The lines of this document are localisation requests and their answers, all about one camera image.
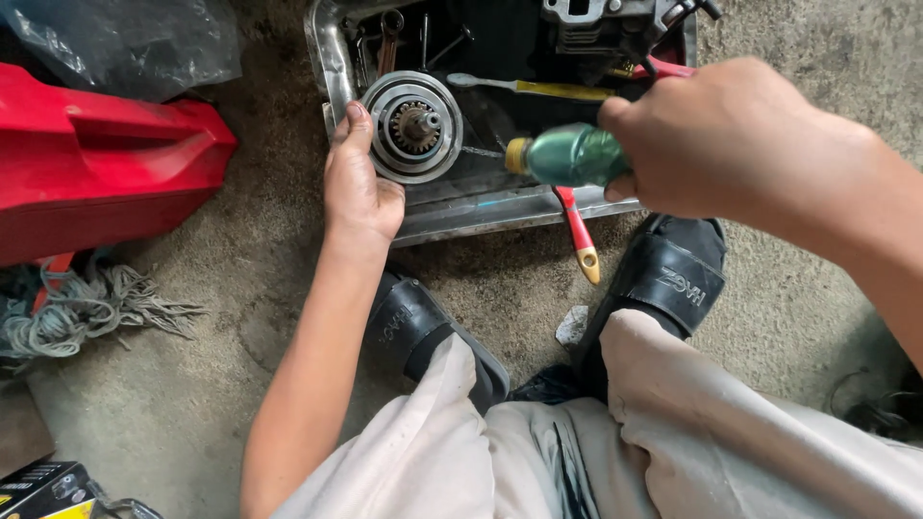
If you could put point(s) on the person's left hand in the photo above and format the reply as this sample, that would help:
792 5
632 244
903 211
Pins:
358 194

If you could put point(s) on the person's right hand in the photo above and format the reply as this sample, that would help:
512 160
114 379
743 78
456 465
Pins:
728 137

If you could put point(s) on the person's right fingers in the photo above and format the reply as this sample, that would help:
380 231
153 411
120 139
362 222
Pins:
619 137

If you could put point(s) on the green plastic bottle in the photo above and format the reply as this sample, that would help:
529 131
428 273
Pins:
566 155

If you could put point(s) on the round metal clutch assembly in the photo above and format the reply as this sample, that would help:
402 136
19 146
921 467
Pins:
412 127

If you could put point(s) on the white yellow toothbrush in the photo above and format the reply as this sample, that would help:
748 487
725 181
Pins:
533 87

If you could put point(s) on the grey engine block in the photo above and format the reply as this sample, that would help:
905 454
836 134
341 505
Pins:
613 25

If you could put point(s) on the black slide sandal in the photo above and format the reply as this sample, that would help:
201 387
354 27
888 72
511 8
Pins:
663 281
425 331

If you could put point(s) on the metal oil tray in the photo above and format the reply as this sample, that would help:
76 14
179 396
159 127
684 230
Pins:
461 194

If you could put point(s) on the small grey stone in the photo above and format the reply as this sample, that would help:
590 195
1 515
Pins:
572 326

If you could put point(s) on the combination wrench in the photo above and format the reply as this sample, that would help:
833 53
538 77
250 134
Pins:
389 40

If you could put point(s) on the black cloth scrap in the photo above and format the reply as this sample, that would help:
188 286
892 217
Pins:
548 386

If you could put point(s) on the beige trousers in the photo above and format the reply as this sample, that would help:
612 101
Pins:
649 447

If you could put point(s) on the clear plastic bag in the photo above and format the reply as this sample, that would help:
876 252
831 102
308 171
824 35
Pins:
130 43

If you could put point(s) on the red plastic motorcycle fairing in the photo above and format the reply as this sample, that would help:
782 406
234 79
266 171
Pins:
101 166

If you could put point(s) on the grey frayed rag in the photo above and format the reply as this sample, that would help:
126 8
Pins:
79 306

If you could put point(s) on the black yellow cardboard box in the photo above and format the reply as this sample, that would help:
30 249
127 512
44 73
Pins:
47 491

